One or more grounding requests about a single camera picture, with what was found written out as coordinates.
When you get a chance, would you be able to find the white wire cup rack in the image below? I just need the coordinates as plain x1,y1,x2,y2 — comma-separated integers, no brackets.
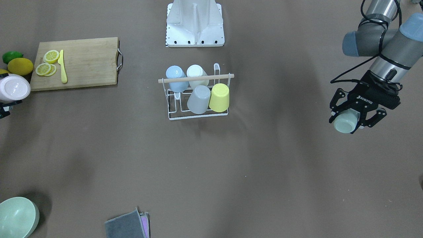
158,63,235,121

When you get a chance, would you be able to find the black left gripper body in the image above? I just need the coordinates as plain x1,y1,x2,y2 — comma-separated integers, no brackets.
347,70,401,113

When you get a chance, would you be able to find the light blue plastic cup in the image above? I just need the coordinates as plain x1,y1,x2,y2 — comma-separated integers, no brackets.
166,65,189,93

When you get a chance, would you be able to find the yellow plastic cup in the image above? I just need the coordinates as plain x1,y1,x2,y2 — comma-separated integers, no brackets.
209,83,230,112

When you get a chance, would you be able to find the purple folded cloth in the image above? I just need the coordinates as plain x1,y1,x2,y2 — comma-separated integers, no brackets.
139,212,150,238

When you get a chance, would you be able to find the bamboo cutting board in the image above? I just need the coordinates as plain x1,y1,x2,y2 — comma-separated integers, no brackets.
30,37,123,92

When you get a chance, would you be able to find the lemon slice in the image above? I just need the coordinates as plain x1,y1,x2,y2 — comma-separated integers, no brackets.
43,50,59,64
44,64,57,77
35,63,52,76

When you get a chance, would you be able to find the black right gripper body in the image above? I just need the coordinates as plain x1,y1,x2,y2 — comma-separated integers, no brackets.
0,100,22,119

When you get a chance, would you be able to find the green plastic cup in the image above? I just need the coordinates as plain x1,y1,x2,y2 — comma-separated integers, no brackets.
333,109,360,134

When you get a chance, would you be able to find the lemon slice top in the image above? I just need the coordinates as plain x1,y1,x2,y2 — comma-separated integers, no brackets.
43,50,59,64

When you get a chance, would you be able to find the lemon slice front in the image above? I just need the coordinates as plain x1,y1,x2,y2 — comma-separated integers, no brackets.
35,63,52,76

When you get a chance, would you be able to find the pink plastic cup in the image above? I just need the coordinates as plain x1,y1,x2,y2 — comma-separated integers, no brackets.
0,73,31,101

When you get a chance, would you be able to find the light green bowl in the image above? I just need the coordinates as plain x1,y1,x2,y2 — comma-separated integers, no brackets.
0,196,40,238

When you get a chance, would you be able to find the grey folded cloth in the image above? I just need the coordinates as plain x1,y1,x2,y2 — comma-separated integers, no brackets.
104,209,144,238

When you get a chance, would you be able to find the white plastic cup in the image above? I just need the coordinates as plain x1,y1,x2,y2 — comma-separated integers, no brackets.
186,64,210,89

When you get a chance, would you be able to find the lemon slice behind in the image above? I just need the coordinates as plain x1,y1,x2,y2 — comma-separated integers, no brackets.
44,64,57,77

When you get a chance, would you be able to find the yellow plastic knife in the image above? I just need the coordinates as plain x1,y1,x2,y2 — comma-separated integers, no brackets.
58,49,68,84

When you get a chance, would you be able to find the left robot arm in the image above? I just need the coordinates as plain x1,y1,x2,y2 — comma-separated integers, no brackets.
329,0,423,134

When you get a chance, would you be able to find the green lime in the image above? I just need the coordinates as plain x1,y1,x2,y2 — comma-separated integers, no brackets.
2,51,23,64

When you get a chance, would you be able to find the white camera stand base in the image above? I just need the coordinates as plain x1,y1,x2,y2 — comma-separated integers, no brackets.
165,0,225,47

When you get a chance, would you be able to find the yellow lemon near board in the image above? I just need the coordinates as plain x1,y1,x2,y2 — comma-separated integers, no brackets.
7,58,34,76

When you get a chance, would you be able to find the grey plastic cup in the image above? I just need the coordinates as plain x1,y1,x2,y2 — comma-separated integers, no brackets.
187,85,211,114

